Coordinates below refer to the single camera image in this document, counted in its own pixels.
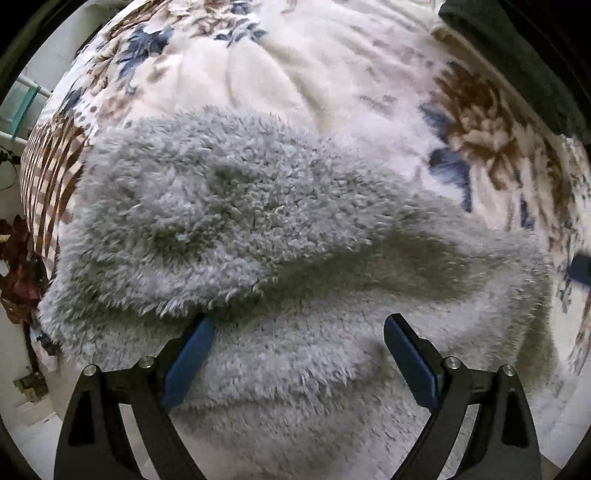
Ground floral printed blanket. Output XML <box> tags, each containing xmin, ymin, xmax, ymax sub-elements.
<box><xmin>20</xmin><ymin>0</ymin><xmax>591</xmax><ymax>377</ymax></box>

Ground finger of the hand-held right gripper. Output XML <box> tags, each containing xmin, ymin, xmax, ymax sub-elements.
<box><xmin>569</xmin><ymin>253</ymin><xmax>591</xmax><ymax>283</ymax></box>

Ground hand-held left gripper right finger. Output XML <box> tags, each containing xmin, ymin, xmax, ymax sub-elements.
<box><xmin>383</xmin><ymin>313</ymin><xmax>542</xmax><ymax>480</ymax></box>

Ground dark red cloth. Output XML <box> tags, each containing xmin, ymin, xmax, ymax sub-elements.
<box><xmin>0</xmin><ymin>216</ymin><xmax>49</xmax><ymax>325</ymax></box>

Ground dark green cloth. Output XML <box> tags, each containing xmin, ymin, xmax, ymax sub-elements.
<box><xmin>438</xmin><ymin>0</ymin><xmax>587</xmax><ymax>136</ymax></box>

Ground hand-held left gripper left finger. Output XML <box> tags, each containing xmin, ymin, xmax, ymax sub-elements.
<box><xmin>54</xmin><ymin>313</ymin><xmax>216</xmax><ymax>480</ymax></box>

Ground white metal rack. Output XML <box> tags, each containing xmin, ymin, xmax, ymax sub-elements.
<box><xmin>0</xmin><ymin>76</ymin><xmax>52</xmax><ymax>145</ymax></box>

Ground grey fluffy pants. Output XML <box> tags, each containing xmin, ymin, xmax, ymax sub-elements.
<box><xmin>38</xmin><ymin>106</ymin><xmax>557</xmax><ymax>480</ymax></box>

